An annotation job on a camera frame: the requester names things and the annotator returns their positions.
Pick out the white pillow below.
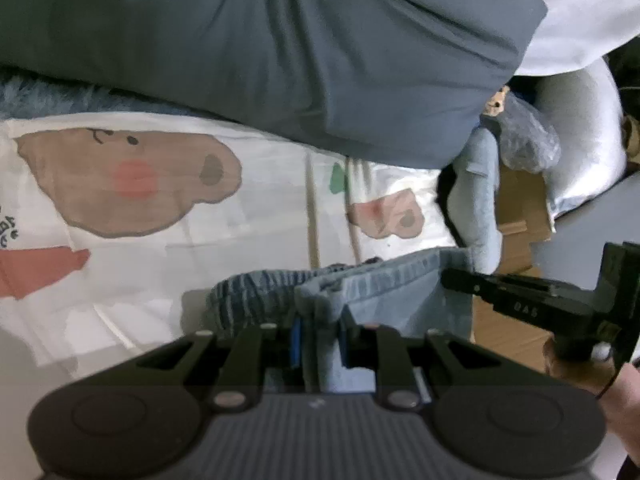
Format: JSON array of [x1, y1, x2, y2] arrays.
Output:
[[535, 57, 628, 218]]

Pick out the small cardboard box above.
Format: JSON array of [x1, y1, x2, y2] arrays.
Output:
[[495, 167, 557, 276]]

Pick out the clear plastic bag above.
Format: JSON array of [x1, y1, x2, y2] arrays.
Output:
[[499, 94, 561, 175]]

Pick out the small teddy bear toy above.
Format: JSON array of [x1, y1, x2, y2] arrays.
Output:
[[484, 85, 512, 117]]

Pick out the person's right hand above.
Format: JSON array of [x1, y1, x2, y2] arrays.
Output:
[[542, 335, 622, 397]]

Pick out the dark grey pillow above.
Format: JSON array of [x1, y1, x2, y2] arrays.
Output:
[[0, 0, 550, 170]]

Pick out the grey padded panel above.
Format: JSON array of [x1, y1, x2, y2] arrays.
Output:
[[530, 170, 640, 291]]

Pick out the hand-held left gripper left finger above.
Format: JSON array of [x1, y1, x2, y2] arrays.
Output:
[[132, 317, 303, 408]]

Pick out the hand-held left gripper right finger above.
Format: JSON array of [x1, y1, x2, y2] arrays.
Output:
[[339, 307, 506, 408]]

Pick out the grey neck pillow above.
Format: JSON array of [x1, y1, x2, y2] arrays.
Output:
[[446, 126, 503, 275]]

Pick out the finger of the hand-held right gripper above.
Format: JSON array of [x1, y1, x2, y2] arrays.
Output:
[[441, 267, 599, 334]]

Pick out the person's right forearm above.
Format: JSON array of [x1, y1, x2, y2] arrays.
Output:
[[597, 355, 640, 461]]

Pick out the blue fluffy blanket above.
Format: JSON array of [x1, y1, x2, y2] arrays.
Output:
[[0, 66, 211, 123]]

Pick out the blue denim pants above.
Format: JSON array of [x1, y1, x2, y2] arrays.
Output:
[[204, 247, 475, 395]]

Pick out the flattened brown cardboard box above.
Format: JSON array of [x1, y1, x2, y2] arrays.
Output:
[[470, 265, 601, 396]]

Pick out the cream bear print blanket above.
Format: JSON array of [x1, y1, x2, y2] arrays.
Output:
[[0, 110, 471, 376]]

